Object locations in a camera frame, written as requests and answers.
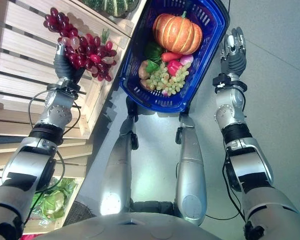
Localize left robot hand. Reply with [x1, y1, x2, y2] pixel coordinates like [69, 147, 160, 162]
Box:
[54, 41, 86, 84]

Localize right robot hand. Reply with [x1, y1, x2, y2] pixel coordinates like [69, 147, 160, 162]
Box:
[219, 26, 247, 75]

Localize red grape bunch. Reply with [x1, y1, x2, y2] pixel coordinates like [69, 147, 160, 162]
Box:
[43, 7, 118, 83]

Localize blue plastic shopping basket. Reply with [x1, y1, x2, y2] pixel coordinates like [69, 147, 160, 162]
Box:
[119, 0, 231, 114]

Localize wooden crate shelf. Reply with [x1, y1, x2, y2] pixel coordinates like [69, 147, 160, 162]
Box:
[0, 0, 148, 236]

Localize pink radish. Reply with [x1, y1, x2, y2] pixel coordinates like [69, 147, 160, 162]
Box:
[179, 54, 194, 66]

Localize red bell pepper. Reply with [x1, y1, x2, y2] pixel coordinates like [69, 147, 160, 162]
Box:
[166, 59, 184, 76]

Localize orange pumpkin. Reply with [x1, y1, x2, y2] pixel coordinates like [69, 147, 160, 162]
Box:
[152, 11, 204, 56]

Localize orange carrot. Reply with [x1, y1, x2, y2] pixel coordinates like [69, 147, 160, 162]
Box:
[161, 51, 183, 62]

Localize green grape bunch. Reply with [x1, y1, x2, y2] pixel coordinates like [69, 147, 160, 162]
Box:
[146, 62, 192, 96]

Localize green striped squash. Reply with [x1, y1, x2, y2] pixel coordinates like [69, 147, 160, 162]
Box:
[80, 0, 140, 18]

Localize brown potato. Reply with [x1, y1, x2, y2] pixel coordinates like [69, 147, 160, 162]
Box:
[139, 78, 156, 91]
[138, 59, 153, 80]

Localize green leafy vegetable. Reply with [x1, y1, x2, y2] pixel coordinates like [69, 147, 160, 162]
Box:
[144, 41, 169, 73]

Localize left silver robot leg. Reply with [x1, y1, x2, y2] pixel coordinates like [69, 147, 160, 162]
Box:
[98, 96, 140, 216]

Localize silver robot leg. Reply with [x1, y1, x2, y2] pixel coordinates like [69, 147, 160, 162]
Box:
[98, 96, 140, 216]
[174, 113, 207, 227]

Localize right silver robot leg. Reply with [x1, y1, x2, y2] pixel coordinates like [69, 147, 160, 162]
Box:
[174, 113, 207, 227]

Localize green cabbage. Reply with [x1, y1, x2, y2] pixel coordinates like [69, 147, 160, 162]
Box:
[29, 177, 77, 222]

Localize silver robot torso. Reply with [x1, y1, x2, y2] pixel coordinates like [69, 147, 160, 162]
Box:
[21, 201, 247, 240]

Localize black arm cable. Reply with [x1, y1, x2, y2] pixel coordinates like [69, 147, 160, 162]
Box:
[204, 139, 248, 222]
[22, 89, 81, 223]

